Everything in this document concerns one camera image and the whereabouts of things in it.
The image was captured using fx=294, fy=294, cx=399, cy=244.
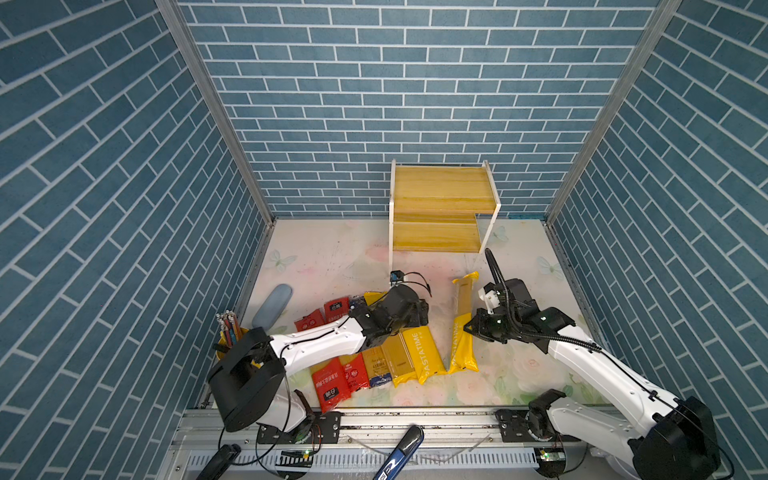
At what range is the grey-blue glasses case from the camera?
93 cm

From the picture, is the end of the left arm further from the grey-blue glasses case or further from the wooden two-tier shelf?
the grey-blue glasses case

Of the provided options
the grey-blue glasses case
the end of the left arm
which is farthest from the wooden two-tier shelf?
the grey-blue glasses case
